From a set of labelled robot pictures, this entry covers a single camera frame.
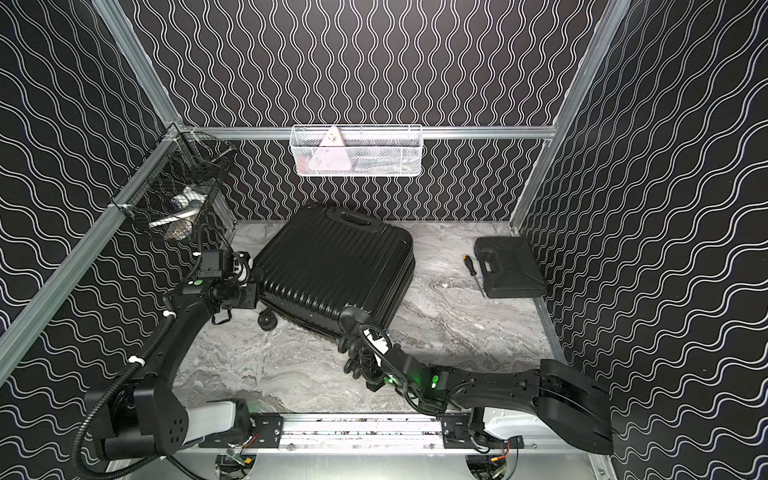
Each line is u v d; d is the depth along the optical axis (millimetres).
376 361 689
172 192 918
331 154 885
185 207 857
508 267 1006
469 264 1065
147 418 403
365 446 738
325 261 819
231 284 730
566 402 426
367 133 925
